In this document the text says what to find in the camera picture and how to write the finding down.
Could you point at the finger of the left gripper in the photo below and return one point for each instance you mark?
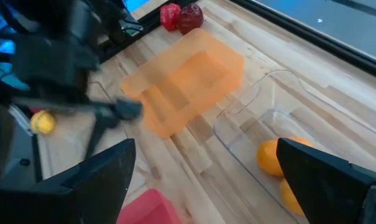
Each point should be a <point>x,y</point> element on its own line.
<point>128,109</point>
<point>97,137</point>

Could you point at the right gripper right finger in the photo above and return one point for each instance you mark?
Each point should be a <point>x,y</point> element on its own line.
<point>324,186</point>

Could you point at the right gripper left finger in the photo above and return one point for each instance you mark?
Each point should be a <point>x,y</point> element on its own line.
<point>91,193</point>

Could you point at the orange fruit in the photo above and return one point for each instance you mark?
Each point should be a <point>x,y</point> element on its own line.
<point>288,199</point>
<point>268,158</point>

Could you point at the yellow lemon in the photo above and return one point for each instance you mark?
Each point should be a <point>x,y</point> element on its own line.
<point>43,122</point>

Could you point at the red bell pepper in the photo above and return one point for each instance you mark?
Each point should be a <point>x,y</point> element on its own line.
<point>169,15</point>

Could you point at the dark red round fruit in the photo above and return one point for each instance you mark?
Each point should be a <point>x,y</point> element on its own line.
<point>190,18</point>

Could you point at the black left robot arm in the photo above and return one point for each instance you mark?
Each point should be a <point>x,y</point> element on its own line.
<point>51,18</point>

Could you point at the clear plastic bin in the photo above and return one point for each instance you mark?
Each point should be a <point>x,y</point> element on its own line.
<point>66,149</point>
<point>330,124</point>

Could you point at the pink translucent plastic bin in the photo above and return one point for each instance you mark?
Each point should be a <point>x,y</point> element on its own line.
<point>147,208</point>

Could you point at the orange translucent plastic bin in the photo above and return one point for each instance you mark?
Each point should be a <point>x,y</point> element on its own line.
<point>190,84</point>

